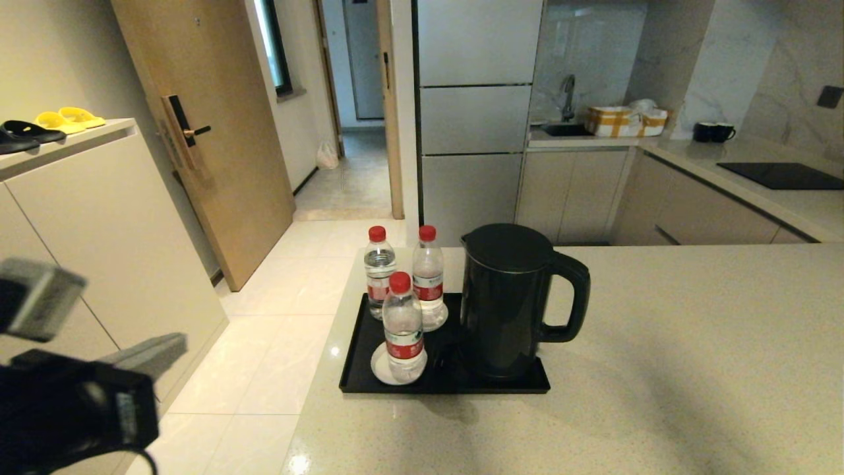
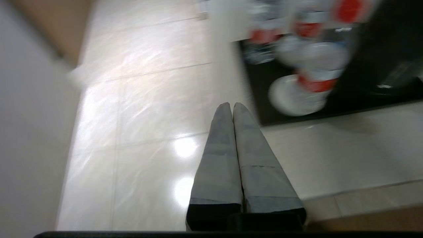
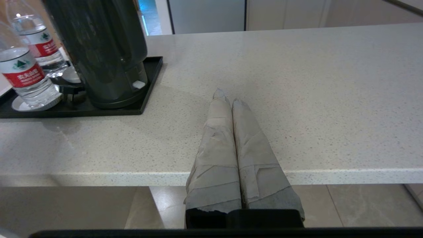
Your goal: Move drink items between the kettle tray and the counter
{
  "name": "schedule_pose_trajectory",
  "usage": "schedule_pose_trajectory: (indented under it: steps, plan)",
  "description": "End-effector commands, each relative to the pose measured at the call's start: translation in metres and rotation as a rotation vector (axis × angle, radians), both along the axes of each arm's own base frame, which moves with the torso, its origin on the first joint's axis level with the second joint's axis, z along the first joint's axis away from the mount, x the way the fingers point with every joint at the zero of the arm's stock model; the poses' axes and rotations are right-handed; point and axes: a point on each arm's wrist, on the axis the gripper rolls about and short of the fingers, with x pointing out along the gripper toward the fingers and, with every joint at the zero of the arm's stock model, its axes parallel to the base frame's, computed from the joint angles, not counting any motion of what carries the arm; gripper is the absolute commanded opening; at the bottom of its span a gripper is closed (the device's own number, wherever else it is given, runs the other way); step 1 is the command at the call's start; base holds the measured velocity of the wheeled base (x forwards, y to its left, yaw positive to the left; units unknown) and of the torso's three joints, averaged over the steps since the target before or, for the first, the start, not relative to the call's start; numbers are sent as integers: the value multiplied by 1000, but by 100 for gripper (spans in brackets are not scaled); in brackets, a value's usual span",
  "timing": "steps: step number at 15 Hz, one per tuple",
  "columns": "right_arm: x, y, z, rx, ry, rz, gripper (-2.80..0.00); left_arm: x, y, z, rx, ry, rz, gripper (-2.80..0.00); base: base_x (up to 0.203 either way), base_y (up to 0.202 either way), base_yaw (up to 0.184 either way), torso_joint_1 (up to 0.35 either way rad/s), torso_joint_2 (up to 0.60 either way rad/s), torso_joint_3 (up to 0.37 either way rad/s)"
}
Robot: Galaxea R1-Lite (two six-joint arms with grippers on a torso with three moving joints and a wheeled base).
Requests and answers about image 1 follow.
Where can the black rectangular serving tray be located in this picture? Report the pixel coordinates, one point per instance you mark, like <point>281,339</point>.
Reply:
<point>356,381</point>

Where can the beige kitchen base cabinets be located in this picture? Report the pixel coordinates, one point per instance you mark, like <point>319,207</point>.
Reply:
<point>573,194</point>

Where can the white crumpled plastic bag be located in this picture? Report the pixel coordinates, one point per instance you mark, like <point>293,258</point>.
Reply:
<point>643,105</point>

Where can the yellow striped white box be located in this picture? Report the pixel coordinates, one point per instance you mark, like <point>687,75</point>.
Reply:
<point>613,122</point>

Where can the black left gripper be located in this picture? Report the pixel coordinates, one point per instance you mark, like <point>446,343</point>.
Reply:
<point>66,415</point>

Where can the dark kitchen sink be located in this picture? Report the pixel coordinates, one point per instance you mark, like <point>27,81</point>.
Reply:
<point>566,130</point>

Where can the black wall socket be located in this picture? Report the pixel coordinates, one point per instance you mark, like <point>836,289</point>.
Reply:
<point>829,97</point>

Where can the white hallway door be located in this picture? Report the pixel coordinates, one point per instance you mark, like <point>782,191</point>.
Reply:
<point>364,59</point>

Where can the white tied plastic bag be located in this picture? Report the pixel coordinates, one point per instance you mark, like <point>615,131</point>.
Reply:
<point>327,156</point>

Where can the black induction cooktop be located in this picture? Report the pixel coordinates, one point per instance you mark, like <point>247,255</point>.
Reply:
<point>784,176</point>

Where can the silver refrigerator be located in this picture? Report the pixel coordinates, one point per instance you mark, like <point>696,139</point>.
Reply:
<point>475,119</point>

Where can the beige shoe cabinet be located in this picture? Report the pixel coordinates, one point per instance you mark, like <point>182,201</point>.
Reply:
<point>112,224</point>

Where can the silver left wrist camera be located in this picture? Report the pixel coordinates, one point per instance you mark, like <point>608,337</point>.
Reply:
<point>36,300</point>

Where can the narrow wooden door leaf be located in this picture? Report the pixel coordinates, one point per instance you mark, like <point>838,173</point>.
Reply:
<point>390,132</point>

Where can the yellow slipper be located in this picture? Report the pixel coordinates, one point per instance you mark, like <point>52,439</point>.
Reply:
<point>55,122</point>
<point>84,117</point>

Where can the black electric kettle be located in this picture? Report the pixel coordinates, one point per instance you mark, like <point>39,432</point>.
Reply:
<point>504,303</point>

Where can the chrome kitchen faucet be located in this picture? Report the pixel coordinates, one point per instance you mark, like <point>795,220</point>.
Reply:
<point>568,92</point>

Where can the black electronic door lock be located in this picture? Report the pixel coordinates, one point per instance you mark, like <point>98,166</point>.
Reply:
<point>176,119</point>

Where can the black slipper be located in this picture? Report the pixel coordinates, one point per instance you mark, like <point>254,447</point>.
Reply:
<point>13,142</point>
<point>31,130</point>

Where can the black mug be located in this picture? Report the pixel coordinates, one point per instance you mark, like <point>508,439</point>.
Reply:
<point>721,132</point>

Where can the clear water bottle red cap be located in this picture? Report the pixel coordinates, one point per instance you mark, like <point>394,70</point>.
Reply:
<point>378,264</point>
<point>403,330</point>
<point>428,277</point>

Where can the light wooden entrance door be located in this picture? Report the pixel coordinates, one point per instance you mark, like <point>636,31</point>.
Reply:
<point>217,132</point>

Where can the dark framed window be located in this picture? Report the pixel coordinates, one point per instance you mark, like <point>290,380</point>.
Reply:
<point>277,46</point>

